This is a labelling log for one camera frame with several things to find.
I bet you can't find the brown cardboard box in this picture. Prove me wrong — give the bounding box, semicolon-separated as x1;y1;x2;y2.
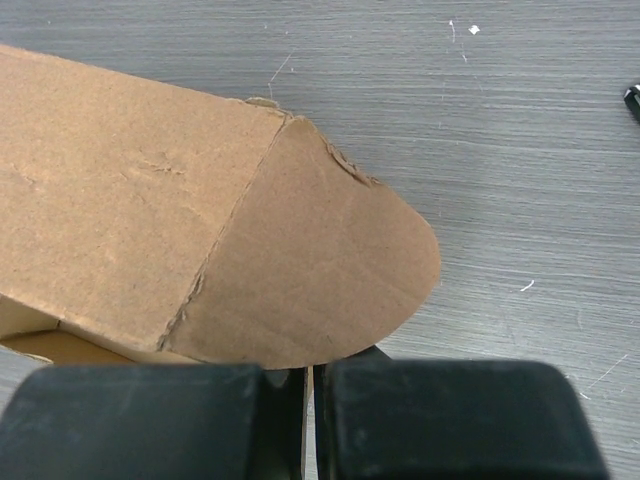
0;43;442;480

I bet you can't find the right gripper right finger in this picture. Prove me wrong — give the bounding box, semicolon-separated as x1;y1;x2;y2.
313;348;610;479

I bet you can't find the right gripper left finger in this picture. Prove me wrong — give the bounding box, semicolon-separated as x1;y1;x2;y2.
1;365;306;479

